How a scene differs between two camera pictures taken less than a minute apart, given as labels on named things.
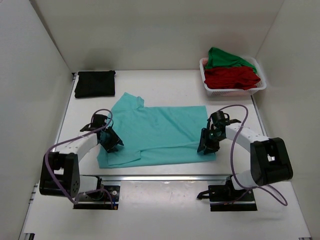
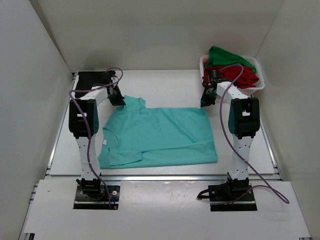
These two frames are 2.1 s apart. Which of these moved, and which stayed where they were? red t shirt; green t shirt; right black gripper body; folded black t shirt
Moved: right black gripper body
Stayed: folded black t shirt; red t shirt; green t shirt
